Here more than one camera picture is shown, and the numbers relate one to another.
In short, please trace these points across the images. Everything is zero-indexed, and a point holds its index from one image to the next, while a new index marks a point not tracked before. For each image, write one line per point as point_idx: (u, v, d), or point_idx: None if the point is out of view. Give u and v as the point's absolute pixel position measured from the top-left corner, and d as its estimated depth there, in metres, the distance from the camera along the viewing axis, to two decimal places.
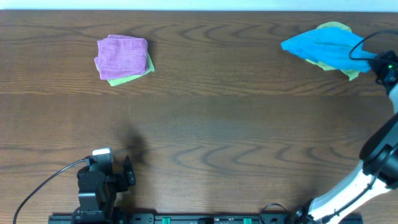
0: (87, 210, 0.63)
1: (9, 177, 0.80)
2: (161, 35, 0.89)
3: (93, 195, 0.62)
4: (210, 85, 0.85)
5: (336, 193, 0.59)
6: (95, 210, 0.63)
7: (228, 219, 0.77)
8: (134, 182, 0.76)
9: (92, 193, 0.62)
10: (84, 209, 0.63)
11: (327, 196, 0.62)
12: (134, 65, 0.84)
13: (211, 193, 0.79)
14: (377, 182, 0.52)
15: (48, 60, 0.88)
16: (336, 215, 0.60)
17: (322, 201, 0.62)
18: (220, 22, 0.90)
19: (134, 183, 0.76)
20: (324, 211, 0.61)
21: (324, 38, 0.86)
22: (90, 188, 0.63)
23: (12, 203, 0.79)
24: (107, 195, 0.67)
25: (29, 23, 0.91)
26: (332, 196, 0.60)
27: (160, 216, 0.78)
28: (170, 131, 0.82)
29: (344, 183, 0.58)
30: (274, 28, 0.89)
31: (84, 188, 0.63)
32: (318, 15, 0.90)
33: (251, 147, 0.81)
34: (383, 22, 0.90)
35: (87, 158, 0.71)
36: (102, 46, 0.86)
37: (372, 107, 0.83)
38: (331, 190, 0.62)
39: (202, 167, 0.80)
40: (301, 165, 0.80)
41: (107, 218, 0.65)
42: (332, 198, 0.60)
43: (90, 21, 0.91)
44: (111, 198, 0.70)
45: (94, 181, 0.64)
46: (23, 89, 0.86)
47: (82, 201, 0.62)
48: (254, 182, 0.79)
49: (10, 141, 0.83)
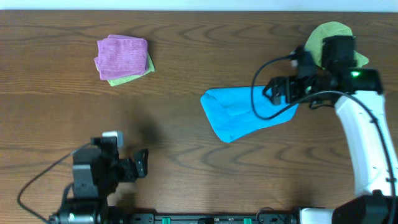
0: (81, 184, 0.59)
1: (9, 177, 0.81)
2: (160, 35, 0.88)
3: (87, 167, 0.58)
4: (210, 85, 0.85)
5: (361, 154, 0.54)
6: (87, 184, 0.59)
7: (227, 219, 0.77)
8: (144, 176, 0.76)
9: (87, 166, 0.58)
10: (77, 185, 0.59)
11: (359, 165, 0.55)
12: (134, 65, 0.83)
13: (211, 193, 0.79)
14: (378, 175, 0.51)
15: (48, 61, 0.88)
16: (372, 170, 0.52)
17: (360, 165, 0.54)
18: (220, 22, 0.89)
19: (143, 175, 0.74)
20: (374, 170, 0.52)
21: (222, 92, 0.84)
22: (84, 160, 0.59)
23: (13, 203, 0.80)
24: (102, 173, 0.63)
25: (29, 23, 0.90)
26: (357, 163, 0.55)
27: (160, 216, 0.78)
28: (170, 131, 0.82)
29: (359, 149, 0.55)
30: (275, 29, 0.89)
31: (79, 161, 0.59)
32: (319, 15, 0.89)
33: (251, 147, 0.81)
34: (383, 22, 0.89)
35: (92, 138, 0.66)
36: (102, 46, 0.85)
37: None
38: (358, 162, 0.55)
39: (201, 166, 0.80)
40: (300, 165, 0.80)
41: (99, 195, 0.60)
42: (362, 162, 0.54)
43: (89, 21, 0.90)
44: (109, 180, 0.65)
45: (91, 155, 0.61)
46: (23, 89, 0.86)
47: (74, 174, 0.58)
48: (254, 182, 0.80)
49: (11, 141, 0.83)
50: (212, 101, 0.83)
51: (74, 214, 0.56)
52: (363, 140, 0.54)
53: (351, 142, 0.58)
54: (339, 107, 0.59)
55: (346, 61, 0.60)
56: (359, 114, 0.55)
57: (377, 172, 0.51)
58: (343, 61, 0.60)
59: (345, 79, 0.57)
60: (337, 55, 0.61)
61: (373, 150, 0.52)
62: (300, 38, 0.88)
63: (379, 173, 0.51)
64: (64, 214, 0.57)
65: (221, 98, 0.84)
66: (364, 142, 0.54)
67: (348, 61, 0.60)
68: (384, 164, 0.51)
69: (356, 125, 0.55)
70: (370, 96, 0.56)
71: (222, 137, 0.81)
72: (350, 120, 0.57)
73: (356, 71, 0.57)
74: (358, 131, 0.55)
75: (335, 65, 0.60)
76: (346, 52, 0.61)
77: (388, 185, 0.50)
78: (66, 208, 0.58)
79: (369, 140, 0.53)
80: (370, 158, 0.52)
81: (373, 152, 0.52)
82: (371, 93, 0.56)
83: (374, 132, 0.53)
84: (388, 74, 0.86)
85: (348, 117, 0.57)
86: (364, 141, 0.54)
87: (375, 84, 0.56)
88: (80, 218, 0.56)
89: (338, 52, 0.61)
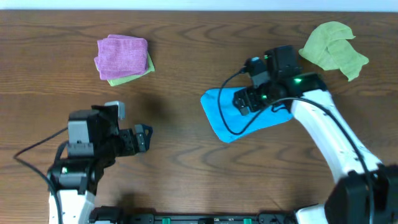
0: (76, 142, 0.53)
1: (9, 177, 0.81)
2: (161, 35, 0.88)
3: (83, 121, 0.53)
4: (210, 86, 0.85)
5: (328, 145, 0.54)
6: (83, 140, 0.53)
7: (228, 219, 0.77)
8: (143, 151, 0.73)
9: (83, 121, 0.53)
10: (73, 141, 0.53)
11: (331, 158, 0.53)
12: (134, 65, 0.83)
13: (211, 193, 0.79)
14: (349, 157, 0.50)
15: (48, 61, 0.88)
16: (341, 155, 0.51)
17: (331, 156, 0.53)
18: (220, 22, 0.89)
19: (144, 149, 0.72)
20: (341, 154, 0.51)
21: (221, 92, 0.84)
22: (79, 116, 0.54)
23: (13, 203, 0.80)
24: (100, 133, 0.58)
25: (28, 23, 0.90)
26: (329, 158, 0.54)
27: (160, 216, 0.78)
28: (170, 131, 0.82)
29: (325, 142, 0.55)
30: (275, 28, 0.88)
31: (74, 117, 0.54)
32: (319, 15, 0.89)
33: (251, 147, 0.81)
34: (384, 22, 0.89)
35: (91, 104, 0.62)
36: (102, 46, 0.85)
37: (371, 109, 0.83)
38: (328, 157, 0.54)
39: (201, 167, 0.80)
40: (300, 166, 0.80)
41: (96, 154, 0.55)
42: (331, 154, 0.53)
43: (89, 21, 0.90)
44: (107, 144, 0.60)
45: (87, 113, 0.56)
46: (23, 89, 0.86)
47: (69, 129, 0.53)
48: (254, 182, 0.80)
49: (11, 141, 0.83)
50: (211, 101, 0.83)
51: (68, 170, 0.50)
52: (323, 132, 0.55)
53: (318, 141, 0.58)
54: (298, 113, 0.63)
55: (286, 70, 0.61)
56: (313, 111, 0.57)
57: (345, 157, 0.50)
58: (285, 70, 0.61)
59: (289, 87, 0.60)
60: (279, 66, 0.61)
61: (334, 137, 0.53)
62: (300, 38, 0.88)
63: (347, 157, 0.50)
64: (56, 169, 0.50)
65: (220, 98, 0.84)
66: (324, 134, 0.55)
67: (290, 70, 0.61)
68: (349, 147, 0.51)
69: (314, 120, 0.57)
70: (318, 93, 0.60)
71: (221, 135, 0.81)
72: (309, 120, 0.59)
73: (298, 77, 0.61)
74: (316, 126, 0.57)
75: (280, 75, 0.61)
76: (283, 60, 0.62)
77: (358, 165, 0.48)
78: (58, 164, 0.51)
79: (327, 130, 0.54)
80: (335, 146, 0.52)
81: (335, 140, 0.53)
82: (316, 91, 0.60)
83: (331, 122, 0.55)
84: (389, 74, 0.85)
85: (307, 119, 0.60)
86: (324, 134, 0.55)
87: (318, 84, 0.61)
88: (73, 175, 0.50)
89: (278, 62, 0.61)
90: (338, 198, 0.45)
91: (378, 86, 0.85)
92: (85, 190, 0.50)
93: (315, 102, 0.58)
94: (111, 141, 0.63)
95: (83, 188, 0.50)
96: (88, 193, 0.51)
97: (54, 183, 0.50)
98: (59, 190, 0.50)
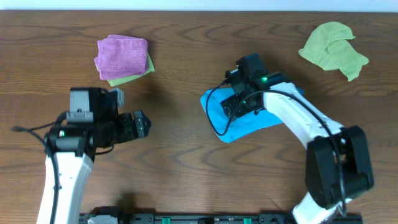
0: (77, 111, 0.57)
1: (9, 177, 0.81)
2: (161, 35, 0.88)
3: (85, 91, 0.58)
4: (210, 86, 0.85)
5: (298, 125, 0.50)
6: (84, 109, 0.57)
7: (228, 219, 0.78)
8: (142, 137, 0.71)
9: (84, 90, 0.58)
10: (73, 111, 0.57)
11: (302, 139, 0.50)
12: (134, 65, 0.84)
13: (211, 193, 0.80)
14: (313, 129, 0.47)
15: (48, 61, 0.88)
16: (307, 128, 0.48)
17: (302, 135, 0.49)
18: (220, 22, 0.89)
19: (143, 135, 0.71)
20: (308, 127, 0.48)
21: (222, 92, 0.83)
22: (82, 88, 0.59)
23: (13, 204, 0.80)
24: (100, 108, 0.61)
25: (29, 23, 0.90)
26: (301, 139, 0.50)
27: (160, 216, 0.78)
28: (170, 131, 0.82)
29: (296, 125, 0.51)
30: (275, 29, 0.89)
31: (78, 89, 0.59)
32: (319, 15, 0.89)
33: (251, 147, 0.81)
34: (383, 22, 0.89)
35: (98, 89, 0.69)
36: (102, 46, 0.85)
37: (370, 108, 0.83)
38: (301, 138, 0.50)
39: (201, 166, 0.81)
40: (300, 165, 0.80)
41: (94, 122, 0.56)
42: (301, 133, 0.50)
43: (89, 21, 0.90)
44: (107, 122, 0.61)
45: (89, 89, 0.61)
46: (23, 89, 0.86)
47: (72, 97, 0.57)
48: (254, 182, 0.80)
49: (11, 141, 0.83)
50: (212, 102, 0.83)
51: (65, 133, 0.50)
52: (292, 114, 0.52)
53: (293, 128, 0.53)
54: (270, 109, 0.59)
55: (255, 73, 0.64)
56: (279, 99, 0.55)
57: (310, 127, 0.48)
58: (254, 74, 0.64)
59: (259, 85, 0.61)
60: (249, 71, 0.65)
61: (299, 114, 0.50)
62: (300, 38, 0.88)
63: (313, 126, 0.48)
64: (53, 132, 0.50)
65: (221, 98, 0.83)
66: (292, 116, 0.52)
67: (259, 73, 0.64)
68: (313, 119, 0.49)
69: (283, 105, 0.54)
70: (284, 83, 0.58)
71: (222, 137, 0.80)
72: (279, 109, 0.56)
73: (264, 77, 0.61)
74: (285, 112, 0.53)
75: (250, 78, 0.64)
76: (253, 66, 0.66)
77: (324, 132, 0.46)
78: (56, 127, 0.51)
79: (293, 110, 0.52)
80: (302, 121, 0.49)
81: (300, 117, 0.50)
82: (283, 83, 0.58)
83: (296, 104, 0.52)
84: (388, 74, 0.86)
85: (278, 109, 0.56)
86: (292, 116, 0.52)
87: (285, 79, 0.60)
88: (71, 138, 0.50)
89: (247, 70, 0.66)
90: (310, 170, 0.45)
91: (378, 86, 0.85)
92: (83, 152, 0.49)
93: (278, 89, 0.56)
94: (110, 122, 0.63)
95: (80, 150, 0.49)
96: (86, 155, 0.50)
97: (50, 146, 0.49)
98: (55, 153, 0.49)
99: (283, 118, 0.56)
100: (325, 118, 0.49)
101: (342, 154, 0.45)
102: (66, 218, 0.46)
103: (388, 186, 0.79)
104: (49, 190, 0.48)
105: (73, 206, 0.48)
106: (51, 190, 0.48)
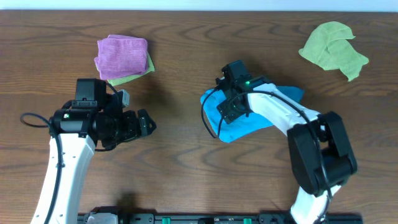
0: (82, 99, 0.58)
1: (9, 176, 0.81)
2: (161, 35, 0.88)
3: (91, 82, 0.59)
4: (210, 86, 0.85)
5: (280, 119, 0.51)
6: (89, 98, 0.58)
7: (227, 219, 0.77)
8: (145, 135, 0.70)
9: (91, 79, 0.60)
10: (78, 99, 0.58)
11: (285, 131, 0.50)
12: (134, 65, 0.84)
13: (211, 193, 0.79)
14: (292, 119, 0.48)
15: (48, 61, 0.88)
16: (286, 119, 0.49)
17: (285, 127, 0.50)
18: (220, 22, 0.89)
19: (146, 133, 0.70)
20: (288, 118, 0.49)
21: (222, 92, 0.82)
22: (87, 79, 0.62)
23: (13, 203, 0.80)
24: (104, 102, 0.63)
25: (29, 23, 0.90)
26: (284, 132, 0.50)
27: (160, 216, 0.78)
28: (170, 131, 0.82)
29: (278, 119, 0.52)
30: (275, 28, 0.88)
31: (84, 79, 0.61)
32: (319, 15, 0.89)
33: (251, 147, 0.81)
34: (384, 22, 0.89)
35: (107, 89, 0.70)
36: (102, 46, 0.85)
37: (371, 108, 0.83)
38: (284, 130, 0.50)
39: (202, 166, 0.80)
40: None
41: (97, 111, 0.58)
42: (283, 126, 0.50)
43: (89, 21, 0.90)
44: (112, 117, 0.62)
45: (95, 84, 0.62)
46: (23, 89, 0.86)
47: (78, 86, 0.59)
48: (254, 182, 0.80)
49: (11, 141, 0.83)
50: (212, 101, 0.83)
51: (70, 116, 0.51)
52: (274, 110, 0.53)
53: (277, 124, 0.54)
54: (259, 110, 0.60)
55: (239, 79, 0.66)
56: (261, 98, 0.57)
57: (288, 117, 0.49)
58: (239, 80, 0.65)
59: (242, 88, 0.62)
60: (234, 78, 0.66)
61: (280, 109, 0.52)
62: (300, 37, 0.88)
63: (291, 116, 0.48)
64: (58, 116, 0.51)
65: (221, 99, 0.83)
66: (274, 112, 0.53)
67: (244, 78, 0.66)
68: (292, 110, 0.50)
69: (266, 102, 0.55)
70: (266, 84, 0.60)
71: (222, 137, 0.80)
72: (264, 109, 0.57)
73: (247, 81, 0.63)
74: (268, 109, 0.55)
75: (235, 84, 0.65)
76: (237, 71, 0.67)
77: (303, 119, 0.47)
78: (61, 111, 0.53)
79: (275, 107, 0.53)
80: (283, 114, 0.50)
81: (280, 111, 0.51)
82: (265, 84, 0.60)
83: (277, 101, 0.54)
84: (388, 74, 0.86)
85: (263, 109, 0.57)
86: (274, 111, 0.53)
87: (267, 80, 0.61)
88: (75, 120, 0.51)
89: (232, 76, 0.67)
90: (293, 158, 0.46)
91: (378, 86, 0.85)
92: (86, 133, 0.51)
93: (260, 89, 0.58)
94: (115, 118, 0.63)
95: (84, 131, 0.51)
96: (89, 137, 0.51)
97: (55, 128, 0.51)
98: (60, 134, 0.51)
99: (268, 117, 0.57)
100: (303, 108, 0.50)
101: (324, 140, 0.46)
102: (69, 194, 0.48)
103: (388, 186, 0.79)
104: (53, 167, 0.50)
105: (75, 185, 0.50)
106: (55, 168, 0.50)
